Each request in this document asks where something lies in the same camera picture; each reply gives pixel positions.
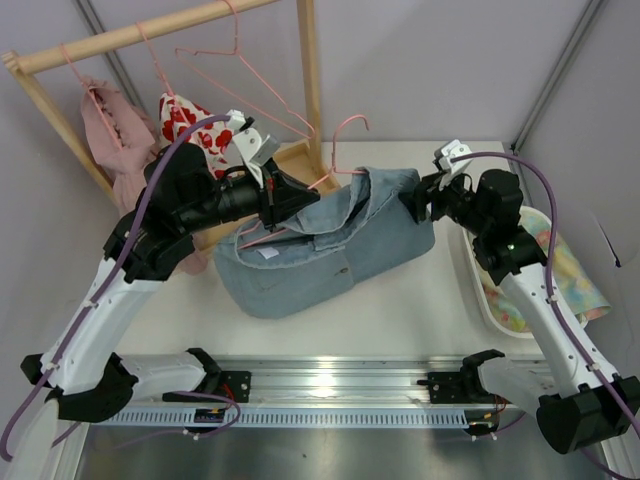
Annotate pink wire hanger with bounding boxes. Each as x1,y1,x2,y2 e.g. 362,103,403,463
238,114,370,250

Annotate light blue denim skirt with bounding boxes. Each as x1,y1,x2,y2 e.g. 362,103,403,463
213,168,435,319

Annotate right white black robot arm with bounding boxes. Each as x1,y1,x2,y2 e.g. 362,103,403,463
399,169,639,454

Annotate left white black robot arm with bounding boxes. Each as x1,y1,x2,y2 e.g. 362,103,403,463
21,142,320,423

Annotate pink hanger with dress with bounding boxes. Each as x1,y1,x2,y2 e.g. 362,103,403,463
58,43,123,151

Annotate red floral white garment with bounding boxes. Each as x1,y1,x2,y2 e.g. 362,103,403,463
159,92,233,179

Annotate white perforated plastic basket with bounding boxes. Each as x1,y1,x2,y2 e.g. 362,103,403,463
462,206,551,340

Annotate pink dress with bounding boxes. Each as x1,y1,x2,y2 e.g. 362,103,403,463
79,75,209,275

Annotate pastel floral cloth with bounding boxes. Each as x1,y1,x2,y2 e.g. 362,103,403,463
479,212,613,333

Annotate wooden clothes rack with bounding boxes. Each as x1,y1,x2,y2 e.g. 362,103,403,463
1,1,329,233

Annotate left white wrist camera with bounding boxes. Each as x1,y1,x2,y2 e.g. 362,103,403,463
226,109,280,188

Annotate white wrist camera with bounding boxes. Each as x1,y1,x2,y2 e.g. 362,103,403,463
433,139,472,188
226,109,280,188

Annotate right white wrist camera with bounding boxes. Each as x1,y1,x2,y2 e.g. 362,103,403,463
433,139,472,188

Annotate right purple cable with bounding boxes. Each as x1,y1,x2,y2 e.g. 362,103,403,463
449,151,640,480

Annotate purple cable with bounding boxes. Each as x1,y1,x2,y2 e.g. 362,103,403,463
0,113,234,461
449,151,640,480

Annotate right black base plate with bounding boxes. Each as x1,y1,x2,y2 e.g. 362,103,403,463
417,369,495,404

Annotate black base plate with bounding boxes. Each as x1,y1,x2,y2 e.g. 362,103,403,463
417,369,495,404
162,370,252,403

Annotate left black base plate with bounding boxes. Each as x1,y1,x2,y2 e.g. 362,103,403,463
162,370,252,403

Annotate aluminium mounting rail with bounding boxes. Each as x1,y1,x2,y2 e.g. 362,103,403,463
69,355,614,412

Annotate white slotted cable duct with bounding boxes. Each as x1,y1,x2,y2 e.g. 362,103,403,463
101,407,469,429

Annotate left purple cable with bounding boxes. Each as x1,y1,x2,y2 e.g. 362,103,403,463
0,113,234,461

